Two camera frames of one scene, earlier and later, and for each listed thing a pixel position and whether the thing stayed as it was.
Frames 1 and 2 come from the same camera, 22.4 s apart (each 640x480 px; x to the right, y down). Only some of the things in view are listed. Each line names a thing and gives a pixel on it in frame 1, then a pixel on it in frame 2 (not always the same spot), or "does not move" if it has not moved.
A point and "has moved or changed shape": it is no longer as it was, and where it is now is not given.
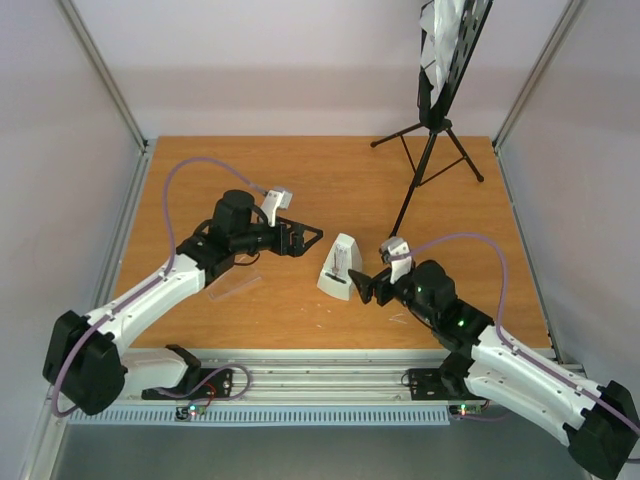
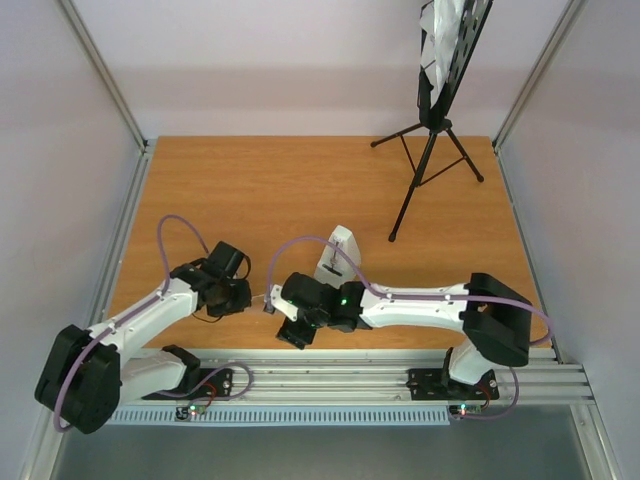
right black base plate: (427, 385) does not move
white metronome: (345, 255) has moved or changed shape
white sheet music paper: (441, 20) does not move
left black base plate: (219, 386) does not move
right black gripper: (377, 290) → (293, 331)
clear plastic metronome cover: (232, 280) has moved or changed shape
